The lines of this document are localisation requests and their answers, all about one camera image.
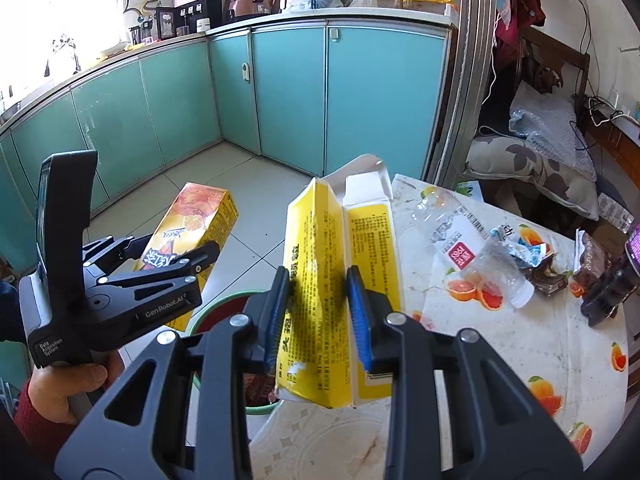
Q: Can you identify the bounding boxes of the teal kitchen cabinets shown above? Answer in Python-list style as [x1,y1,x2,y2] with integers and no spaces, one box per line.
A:
[0,12,453,281]

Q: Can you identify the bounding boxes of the red hanging garment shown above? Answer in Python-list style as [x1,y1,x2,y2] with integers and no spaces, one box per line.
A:
[495,0,547,56]

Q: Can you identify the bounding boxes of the brown crumpled wrapper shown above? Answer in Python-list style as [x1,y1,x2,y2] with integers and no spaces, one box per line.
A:
[527,255,571,295]

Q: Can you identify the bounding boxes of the purple label drink bottle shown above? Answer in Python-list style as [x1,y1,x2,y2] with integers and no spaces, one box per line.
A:
[580,217,640,328]

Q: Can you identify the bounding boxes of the orange print carton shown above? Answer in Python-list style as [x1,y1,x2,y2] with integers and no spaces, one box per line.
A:
[135,182,240,333]

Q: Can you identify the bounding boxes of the blue white crumpled wrapper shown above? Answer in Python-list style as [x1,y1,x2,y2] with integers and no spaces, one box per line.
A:
[489,225,551,268]

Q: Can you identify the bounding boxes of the white green paper box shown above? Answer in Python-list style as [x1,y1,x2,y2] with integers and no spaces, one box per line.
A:
[452,180,485,204]

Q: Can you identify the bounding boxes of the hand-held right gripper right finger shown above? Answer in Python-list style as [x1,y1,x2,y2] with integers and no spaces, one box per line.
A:
[346,265,586,480]

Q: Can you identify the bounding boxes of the metal door frame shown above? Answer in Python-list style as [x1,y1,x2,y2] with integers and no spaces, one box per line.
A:
[435,0,496,186]

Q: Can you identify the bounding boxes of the bubble wrap sheet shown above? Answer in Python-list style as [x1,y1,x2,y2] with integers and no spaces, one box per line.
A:
[509,82,598,181]

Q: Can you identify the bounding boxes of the crushed clear plastic bottle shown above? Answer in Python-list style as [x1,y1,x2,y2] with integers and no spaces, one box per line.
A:
[411,190,535,309]

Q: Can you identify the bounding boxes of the person's left hand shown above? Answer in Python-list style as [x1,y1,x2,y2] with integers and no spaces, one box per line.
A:
[27,350,126,426]

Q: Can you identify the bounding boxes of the person's left forearm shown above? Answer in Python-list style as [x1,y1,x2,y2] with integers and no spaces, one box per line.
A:
[12,382,86,461]

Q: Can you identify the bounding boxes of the brown snack packet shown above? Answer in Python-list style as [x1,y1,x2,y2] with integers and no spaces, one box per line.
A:
[572,229,626,288]

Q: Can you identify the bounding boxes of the brown rice cooker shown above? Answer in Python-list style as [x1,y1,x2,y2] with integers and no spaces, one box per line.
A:
[223,0,281,23]

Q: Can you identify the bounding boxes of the yellow carton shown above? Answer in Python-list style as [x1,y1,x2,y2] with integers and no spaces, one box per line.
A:
[274,154,405,409]

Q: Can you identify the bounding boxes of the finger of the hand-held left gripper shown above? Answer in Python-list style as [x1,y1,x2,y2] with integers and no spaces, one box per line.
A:
[97,241,221,342]
[81,235,138,281]

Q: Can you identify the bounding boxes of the black water dispenser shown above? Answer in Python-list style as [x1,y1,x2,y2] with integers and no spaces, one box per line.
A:
[172,0,223,36]

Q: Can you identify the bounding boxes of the wooden chair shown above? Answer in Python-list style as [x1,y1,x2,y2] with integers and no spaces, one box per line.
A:
[520,25,593,106]

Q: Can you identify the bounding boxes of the wooden side cabinet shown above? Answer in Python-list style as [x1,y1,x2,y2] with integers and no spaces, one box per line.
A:
[585,110,640,201]

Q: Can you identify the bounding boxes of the floral cushion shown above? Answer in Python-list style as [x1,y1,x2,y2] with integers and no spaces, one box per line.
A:
[465,135,601,221]

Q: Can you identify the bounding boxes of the green plastic bin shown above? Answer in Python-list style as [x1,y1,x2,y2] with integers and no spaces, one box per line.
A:
[189,287,283,417]

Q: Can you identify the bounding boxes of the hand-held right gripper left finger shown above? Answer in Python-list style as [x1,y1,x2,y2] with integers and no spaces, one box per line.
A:
[54,266,292,480]

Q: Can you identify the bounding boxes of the silver blister pack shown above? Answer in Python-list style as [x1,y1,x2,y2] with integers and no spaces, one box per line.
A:
[597,195,631,231]

